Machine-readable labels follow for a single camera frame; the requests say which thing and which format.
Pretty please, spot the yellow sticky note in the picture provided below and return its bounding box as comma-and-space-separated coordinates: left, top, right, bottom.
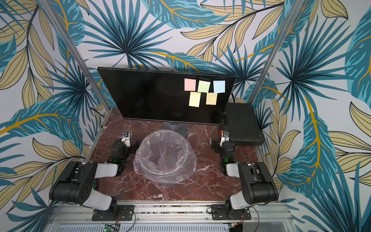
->
206, 92, 218, 105
188, 92, 202, 107

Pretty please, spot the blue sticky note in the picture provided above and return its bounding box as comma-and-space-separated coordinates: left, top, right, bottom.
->
213, 80, 226, 93

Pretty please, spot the green sticky note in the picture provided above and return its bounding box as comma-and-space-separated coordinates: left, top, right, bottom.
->
197, 80, 211, 93

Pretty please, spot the pink sticky note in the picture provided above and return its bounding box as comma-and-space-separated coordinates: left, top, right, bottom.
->
184, 78, 196, 91

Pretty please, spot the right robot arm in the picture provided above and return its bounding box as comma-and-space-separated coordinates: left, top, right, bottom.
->
210, 140, 279, 221

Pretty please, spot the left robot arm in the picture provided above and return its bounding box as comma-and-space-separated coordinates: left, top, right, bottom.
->
49, 137, 140, 222

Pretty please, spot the grey round monitor stand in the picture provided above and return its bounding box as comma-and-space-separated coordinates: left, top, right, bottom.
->
162, 122, 187, 138

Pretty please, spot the black flat monitor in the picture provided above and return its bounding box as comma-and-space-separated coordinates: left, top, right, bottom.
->
98, 67, 236, 125

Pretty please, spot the black plastic tool case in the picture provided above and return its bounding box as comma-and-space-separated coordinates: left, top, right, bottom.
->
219, 102, 264, 146

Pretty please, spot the bin with clear plastic bag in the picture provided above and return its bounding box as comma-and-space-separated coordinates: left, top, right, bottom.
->
133, 130, 197, 186

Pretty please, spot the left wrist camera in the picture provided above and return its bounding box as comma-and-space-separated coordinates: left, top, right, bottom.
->
121, 131, 130, 147

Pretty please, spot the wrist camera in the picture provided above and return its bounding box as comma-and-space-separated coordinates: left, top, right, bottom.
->
121, 131, 130, 147
220, 130, 230, 147

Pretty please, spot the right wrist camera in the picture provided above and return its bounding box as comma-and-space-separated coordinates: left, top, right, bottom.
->
220, 130, 230, 147

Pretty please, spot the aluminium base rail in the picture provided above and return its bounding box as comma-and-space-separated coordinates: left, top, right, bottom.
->
44, 200, 298, 232

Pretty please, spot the right aluminium frame post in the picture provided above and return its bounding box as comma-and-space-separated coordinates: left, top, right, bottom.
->
248, 0, 304, 105

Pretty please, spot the aluminium frame post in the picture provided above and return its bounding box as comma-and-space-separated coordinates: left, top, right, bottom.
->
39, 0, 111, 112
248, 0, 304, 105

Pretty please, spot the left aluminium frame post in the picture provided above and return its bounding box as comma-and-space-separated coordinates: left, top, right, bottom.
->
39, 0, 111, 112

